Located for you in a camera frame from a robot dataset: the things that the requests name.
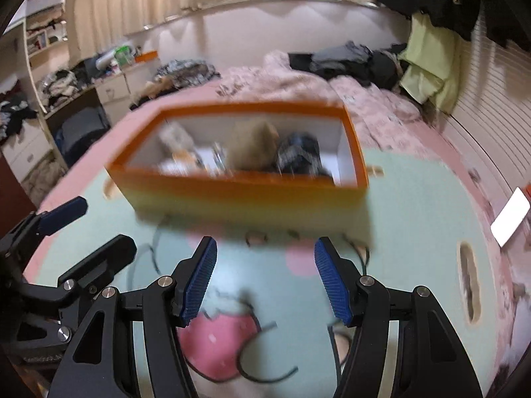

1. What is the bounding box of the patterned clothes pile on bed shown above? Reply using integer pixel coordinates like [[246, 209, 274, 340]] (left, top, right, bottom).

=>
[[129, 59, 220, 110]]

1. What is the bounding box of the pink crumpled blanket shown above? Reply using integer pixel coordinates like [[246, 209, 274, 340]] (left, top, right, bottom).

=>
[[216, 50, 429, 157]]

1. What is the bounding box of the smartphone with lit screen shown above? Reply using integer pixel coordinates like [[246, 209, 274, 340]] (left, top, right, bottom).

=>
[[491, 188, 530, 248]]

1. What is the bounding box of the light green hanging garment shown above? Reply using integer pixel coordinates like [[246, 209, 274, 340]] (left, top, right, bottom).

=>
[[400, 12, 463, 114]]

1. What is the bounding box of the orange cardboard box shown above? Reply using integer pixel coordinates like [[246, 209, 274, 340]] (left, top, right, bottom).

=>
[[106, 101, 370, 236]]

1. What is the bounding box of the pile of dark clothes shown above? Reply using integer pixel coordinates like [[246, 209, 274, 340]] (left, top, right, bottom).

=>
[[288, 41, 409, 90]]

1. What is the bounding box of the black cable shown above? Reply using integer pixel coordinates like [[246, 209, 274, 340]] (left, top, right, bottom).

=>
[[236, 320, 300, 384]]

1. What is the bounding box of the dark blue satin cloth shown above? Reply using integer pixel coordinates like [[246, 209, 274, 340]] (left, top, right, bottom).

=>
[[276, 132, 332, 179]]

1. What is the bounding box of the brown plush toy keychain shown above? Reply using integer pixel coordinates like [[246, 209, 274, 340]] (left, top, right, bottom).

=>
[[225, 119, 279, 171]]

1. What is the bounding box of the white desk with drawers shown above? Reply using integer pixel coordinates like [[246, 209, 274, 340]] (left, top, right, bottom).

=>
[[44, 50, 160, 128]]

